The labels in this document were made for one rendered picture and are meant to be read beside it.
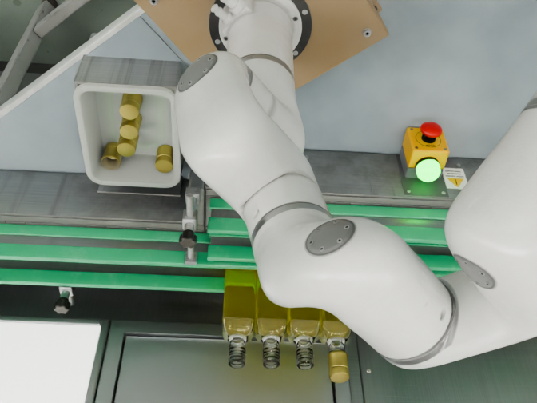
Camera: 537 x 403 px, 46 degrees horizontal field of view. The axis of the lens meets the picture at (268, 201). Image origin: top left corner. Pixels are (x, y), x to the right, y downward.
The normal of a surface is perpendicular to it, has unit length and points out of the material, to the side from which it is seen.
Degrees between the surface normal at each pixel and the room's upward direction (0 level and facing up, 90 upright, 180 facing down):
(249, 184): 8
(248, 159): 32
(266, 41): 90
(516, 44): 0
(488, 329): 61
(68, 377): 90
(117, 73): 90
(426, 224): 90
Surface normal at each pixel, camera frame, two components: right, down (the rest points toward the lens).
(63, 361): 0.07, -0.71
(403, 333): 0.15, 0.62
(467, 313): -0.59, -0.48
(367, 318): -0.03, 0.72
